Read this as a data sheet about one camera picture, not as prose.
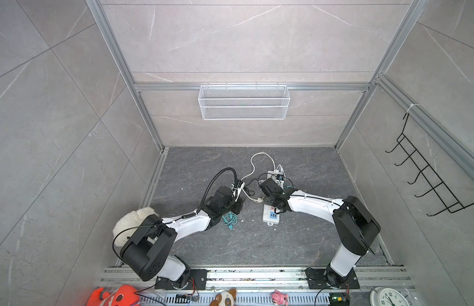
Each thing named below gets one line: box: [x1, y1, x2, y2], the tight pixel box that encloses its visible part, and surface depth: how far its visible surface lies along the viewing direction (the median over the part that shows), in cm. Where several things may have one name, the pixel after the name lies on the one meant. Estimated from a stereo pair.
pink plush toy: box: [270, 289, 289, 306], surface depth 69 cm
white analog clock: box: [368, 286, 411, 306], surface depth 68 cm
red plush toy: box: [86, 284, 141, 306], surface depth 66 cm
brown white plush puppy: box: [208, 288, 237, 306], surface depth 69 cm
